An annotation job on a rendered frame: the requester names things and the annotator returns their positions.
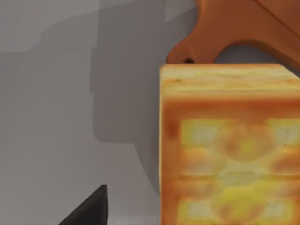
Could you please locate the square bread loaf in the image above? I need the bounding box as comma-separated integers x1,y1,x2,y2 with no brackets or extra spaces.
158,63,300,225

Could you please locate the brown wooden cutting board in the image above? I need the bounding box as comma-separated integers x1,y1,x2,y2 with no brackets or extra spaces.
165,0,300,64

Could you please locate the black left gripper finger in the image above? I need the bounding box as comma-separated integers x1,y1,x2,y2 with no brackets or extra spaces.
58,184,109,225

